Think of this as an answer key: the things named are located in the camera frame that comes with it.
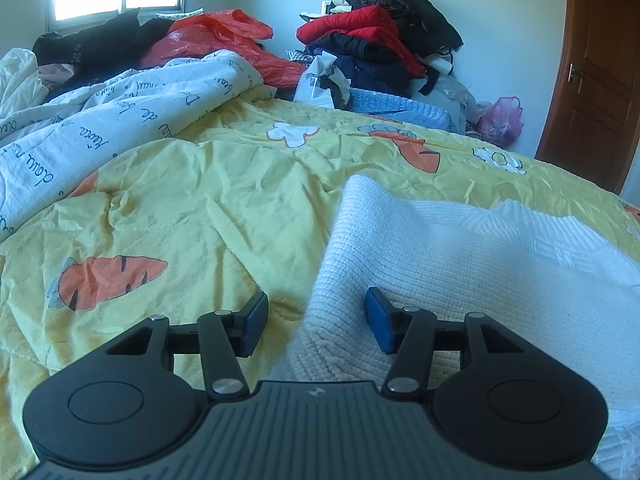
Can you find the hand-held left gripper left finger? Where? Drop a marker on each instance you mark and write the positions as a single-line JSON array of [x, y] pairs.
[[255, 322]]

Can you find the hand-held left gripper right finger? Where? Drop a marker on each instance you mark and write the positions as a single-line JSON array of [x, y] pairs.
[[381, 322]]

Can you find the white knit sweater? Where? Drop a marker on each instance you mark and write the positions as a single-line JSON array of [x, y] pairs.
[[475, 260]]

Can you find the yellow carrot print bedsheet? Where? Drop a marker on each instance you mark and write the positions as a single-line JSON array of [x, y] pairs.
[[210, 200]]

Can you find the light blue knit sweater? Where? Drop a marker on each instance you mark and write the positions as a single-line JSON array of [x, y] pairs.
[[395, 107]]

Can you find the pink plastic bag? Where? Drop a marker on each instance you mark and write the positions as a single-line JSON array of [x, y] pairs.
[[500, 122]]

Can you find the clear plastic bags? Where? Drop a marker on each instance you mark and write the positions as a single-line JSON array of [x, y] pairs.
[[452, 92]]

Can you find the white plastic bag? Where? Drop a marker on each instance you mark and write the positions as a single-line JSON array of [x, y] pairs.
[[317, 82]]

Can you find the white script print quilt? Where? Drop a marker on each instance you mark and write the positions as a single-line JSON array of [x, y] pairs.
[[125, 110]]

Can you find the navy blue garment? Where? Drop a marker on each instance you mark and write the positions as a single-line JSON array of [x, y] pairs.
[[370, 72]]

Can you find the black white checkered cloth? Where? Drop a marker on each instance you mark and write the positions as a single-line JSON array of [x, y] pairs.
[[296, 55]]

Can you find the red plastic bag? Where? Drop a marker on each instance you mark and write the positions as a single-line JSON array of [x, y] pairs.
[[210, 35]]

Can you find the red puffer jacket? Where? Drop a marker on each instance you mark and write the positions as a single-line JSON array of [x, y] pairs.
[[360, 22]]

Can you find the black patterned garment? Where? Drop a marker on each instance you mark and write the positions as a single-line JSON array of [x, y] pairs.
[[415, 10]]

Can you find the pink cloth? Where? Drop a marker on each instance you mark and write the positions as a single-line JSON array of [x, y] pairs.
[[55, 74]]

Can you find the black clothing heap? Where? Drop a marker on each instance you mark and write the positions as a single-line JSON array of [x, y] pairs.
[[100, 40]]

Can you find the brown wooden door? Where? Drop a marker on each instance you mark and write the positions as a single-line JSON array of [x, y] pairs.
[[595, 75]]

